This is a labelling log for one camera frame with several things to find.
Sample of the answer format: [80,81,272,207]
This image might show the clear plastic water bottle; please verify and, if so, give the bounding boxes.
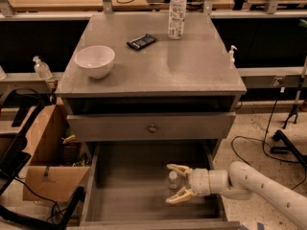
[167,171,181,190]

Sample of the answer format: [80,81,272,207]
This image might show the labelled water bottle on counter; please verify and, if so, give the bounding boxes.
[168,0,187,39]

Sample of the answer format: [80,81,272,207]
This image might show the open cardboard box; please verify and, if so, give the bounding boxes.
[23,104,90,202]

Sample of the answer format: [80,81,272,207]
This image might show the black chair frame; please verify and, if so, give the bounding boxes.
[0,88,84,230]

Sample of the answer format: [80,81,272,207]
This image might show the grey top drawer with knob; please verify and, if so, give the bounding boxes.
[67,112,235,142]

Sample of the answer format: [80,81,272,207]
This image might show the black floor cable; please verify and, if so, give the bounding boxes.
[230,85,307,191]

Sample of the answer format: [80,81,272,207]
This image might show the left sanitizer pump bottle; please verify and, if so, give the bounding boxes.
[33,56,53,80]

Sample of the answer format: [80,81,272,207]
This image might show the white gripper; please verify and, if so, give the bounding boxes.
[166,164,229,205]

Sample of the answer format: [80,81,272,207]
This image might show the open grey middle drawer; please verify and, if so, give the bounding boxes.
[67,141,240,230]

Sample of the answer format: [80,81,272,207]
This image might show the white ceramic bowl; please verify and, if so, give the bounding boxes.
[75,45,115,79]

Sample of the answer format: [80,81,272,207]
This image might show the black tripod stand leg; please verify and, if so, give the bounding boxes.
[270,129,307,170]

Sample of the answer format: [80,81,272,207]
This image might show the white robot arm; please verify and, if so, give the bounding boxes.
[166,161,307,230]

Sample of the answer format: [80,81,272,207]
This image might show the right small pump bottle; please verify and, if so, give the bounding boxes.
[228,45,237,68]

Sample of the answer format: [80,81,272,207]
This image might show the grey metal drawer cabinet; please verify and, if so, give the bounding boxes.
[57,11,246,152]

